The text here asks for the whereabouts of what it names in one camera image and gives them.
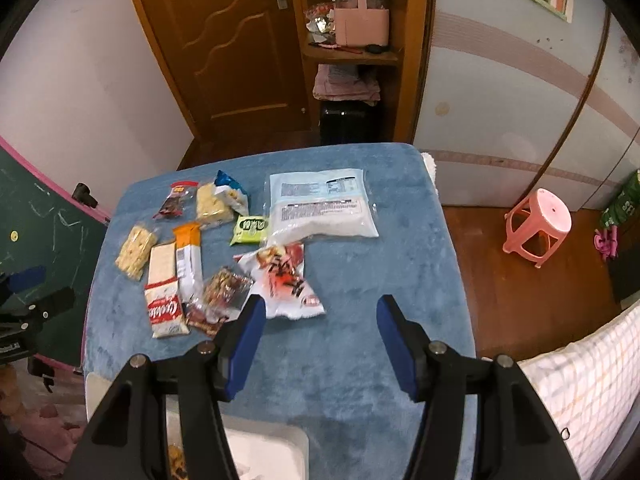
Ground clear mixed nuts packet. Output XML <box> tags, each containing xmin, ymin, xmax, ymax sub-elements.
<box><xmin>204</xmin><ymin>266</ymin><xmax>253</xmax><ymax>323</ymax></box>

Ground red white jujube bag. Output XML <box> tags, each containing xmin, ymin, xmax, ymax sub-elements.
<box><xmin>234</xmin><ymin>242</ymin><xmax>326</xmax><ymax>321</ymax></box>

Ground puffed rice snack packet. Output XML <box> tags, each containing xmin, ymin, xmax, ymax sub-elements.
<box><xmin>115</xmin><ymin>224</ymin><xmax>157</xmax><ymax>281</ymax></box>

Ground red white cookies packet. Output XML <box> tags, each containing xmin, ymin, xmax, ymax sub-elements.
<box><xmin>144</xmin><ymin>278</ymin><xmax>190</xmax><ymax>339</ymax></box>

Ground pale wafer packet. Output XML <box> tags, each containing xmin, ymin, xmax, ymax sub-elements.
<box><xmin>148</xmin><ymin>242</ymin><xmax>176</xmax><ymax>285</ymax></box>

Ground green pastry packet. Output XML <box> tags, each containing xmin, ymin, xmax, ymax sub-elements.
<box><xmin>230</xmin><ymin>216</ymin><xmax>269</xmax><ymax>246</ymax></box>

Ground orange white snack bar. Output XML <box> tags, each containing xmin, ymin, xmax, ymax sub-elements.
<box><xmin>172</xmin><ymin>222</ymin><xmax>203</xmax><ymax>304</ymax></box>

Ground beige cracker block packet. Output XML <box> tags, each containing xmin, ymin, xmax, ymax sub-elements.
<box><xmin>196</xmin><ymin>182</ymin><xmax>234</xmax><ymax>229</ymax></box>

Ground brown cookies clear bag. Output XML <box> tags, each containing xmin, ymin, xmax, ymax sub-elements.
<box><xmin>168</xmin><ymin>444</ymin><xmax>189</xmax><ymax>480</ymax></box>

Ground large white powder bag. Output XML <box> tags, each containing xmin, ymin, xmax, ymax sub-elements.
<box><xmin>267</xmin><ymin>168</ymin><xmax>378</xmax><ymax>245</ymax></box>

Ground blue white snack packet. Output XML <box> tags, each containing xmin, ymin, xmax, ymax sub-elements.
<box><xmin>214</xmin><ymin>170</ymin><xmax>250</xmax><ymax>217</ymax></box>

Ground red dark jerky packet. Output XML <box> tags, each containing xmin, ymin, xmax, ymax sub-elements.
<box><xmin>153</xmin><ymin>180</ymin><xmax>198</xmax><ymax>220</ymax></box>

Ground dark red white packet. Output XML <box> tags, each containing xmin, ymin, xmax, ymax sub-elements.
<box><xmin>184</xmin><ymin>301</ymin><xmax>230</xmax><ymax>338</ymax></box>

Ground white plastic tray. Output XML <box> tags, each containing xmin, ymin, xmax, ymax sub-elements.
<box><xmin>85</xmin><ymin>372</ymin><xmax>310</xmax><ymax>479</ymax></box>

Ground blue plush table cloth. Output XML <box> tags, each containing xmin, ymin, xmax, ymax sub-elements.
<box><xmin>81</xmin><ymin>142</ymin><xmax>478</xmax><ymax>480</ymax></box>

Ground pink plastic stool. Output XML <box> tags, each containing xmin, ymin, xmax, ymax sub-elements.
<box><xmin>502</xmin><ymin>188</ymin><xmax>573</xmax><ymax>269</ymax></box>

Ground checkered white cushion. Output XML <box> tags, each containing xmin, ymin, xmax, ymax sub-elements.
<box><xmin>518</xmin><ymin>304</ymin><xmax>639</xmax><ymax>479</ymax></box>

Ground pink toy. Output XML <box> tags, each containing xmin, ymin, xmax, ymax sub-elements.
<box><xmin>593</xmin><ymin>226</ymin><xmax>618</xmax><ymax>261</ymax></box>

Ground brown wooden corner shelf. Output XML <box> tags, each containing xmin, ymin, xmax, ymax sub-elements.
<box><xmin>292</xmin><ymin>0</ymin><xmax>435</xmax><ymax>143</ymax></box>

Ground green bag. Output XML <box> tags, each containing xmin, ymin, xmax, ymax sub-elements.
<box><xmin>600</xmin><ymin>169</ymin><xmax>640</xmax><ymax>229</ymax></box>

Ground folded pink towels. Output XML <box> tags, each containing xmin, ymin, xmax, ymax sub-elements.
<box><xmin>312</xmin><ymin>64</ymin><xmax>381</xmax><ymax>103</ymax></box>

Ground brown wooden door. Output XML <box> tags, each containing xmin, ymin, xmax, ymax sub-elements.
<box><xmin>132</xmin><ymin>0</ymin><xmax>310</xmax><ymax>142</ymax></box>

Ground pink basket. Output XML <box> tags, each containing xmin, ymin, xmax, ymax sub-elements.
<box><xmin>334</xmin><ymin>0</ymin><xmax>390</xmax><ymax>48</ymax></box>

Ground green chalkboard pink frame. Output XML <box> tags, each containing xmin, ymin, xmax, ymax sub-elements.
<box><xmin>1</xmin><ymin>142</ymin><xmax>106</xmax><ymax>368</ymax></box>

